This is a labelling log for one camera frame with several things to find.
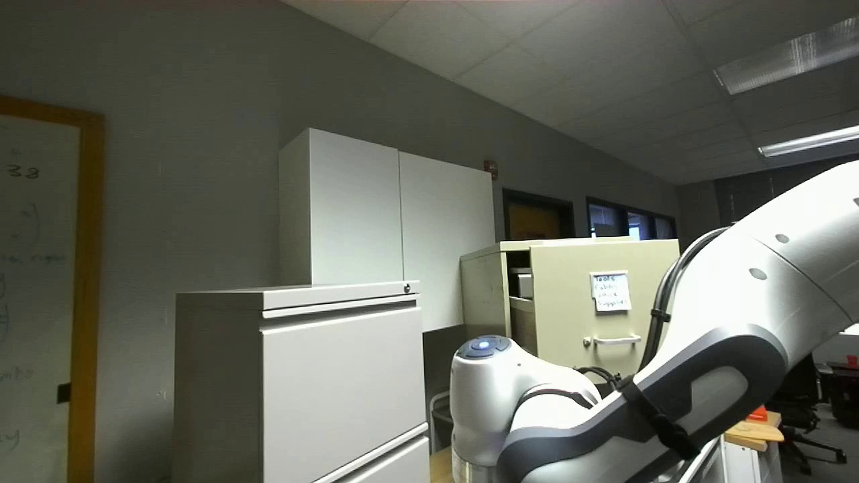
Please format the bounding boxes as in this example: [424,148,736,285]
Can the tall white storage cabinet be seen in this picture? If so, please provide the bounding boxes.
[276,125,499,335]

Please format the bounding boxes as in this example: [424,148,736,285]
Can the black equipment with red top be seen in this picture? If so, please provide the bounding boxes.
[817,353,859,430]

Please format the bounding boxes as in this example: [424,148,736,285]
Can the dark door frame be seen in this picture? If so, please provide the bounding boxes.
[499,184,578,242]

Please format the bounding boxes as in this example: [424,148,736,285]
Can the narrow fluorescent ceiling light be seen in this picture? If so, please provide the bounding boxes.
[754,120,859,160]

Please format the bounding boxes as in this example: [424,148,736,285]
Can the white metal tube frame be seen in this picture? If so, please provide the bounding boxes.
[426,388,454,450]

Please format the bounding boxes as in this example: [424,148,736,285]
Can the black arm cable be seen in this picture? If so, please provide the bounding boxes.
[581,225,731,398]

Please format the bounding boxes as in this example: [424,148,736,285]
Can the beige drawer handle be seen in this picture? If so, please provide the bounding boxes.
[583,331,644,353]

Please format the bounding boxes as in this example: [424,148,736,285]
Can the white metal rail post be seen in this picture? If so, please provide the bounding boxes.
[680,434,731,483]

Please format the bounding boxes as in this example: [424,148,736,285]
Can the dark interior window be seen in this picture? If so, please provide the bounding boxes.
[586,196,680,242]

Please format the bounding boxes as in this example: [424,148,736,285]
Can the wide fluorescent ceiling light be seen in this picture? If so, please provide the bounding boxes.
[711,13,859,97]

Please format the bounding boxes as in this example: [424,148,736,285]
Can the black office chair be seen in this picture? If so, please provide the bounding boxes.
[770,351,849,477]

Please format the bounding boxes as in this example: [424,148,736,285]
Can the wooden workbench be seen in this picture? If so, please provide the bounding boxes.
[722,410,787,454]

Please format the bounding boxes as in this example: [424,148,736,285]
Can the grey lateral file cabinet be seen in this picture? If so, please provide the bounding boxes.
[171,280,432,483]

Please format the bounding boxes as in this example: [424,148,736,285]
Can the wood framed whiteboard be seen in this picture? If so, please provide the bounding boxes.
[0,95,108,483]

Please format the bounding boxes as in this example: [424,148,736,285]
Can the white paper drawer label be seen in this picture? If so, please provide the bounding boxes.
[589,269,634,316]

